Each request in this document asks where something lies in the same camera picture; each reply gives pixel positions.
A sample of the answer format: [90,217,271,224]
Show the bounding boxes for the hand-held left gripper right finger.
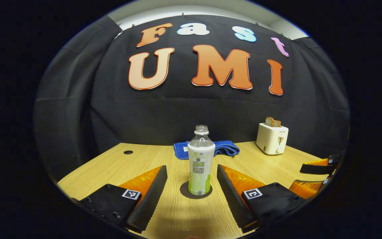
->
[216,164,308,234]

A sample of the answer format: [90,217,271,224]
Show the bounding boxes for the white toaster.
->
[256,122,289,156]

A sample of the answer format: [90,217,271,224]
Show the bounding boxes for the blue towel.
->
[173,140,241,160]

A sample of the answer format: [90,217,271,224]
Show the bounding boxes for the clear water bottle green label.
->
[187,124,216,196]

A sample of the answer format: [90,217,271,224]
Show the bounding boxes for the black backdrop cloth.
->
[33,14,350,182]

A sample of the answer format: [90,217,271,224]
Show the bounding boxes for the dark round coaster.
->
[179,181,213,200]

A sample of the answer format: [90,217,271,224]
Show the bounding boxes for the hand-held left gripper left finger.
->
[70,165,168,234]

